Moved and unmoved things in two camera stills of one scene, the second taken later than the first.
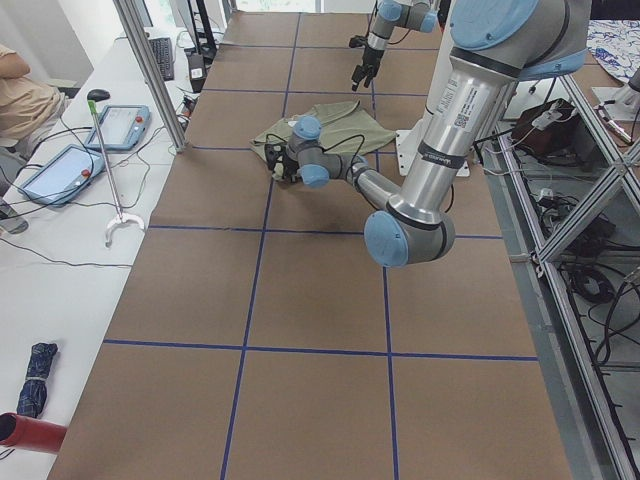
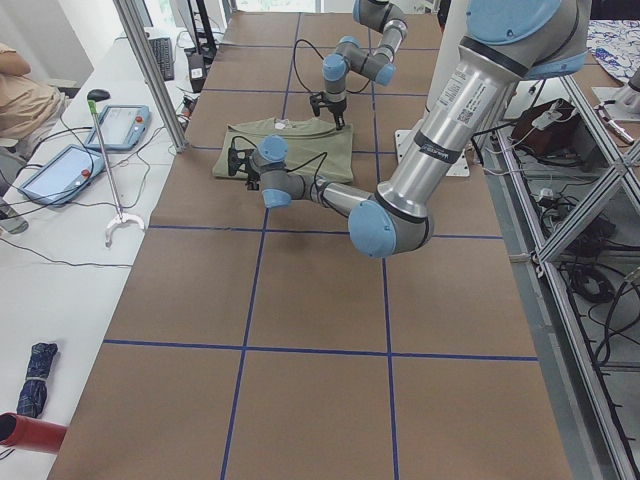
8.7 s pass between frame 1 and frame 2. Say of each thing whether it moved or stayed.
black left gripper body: moved
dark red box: stayed
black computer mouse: stayed
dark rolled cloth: stayed
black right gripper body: moved
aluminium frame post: stayed
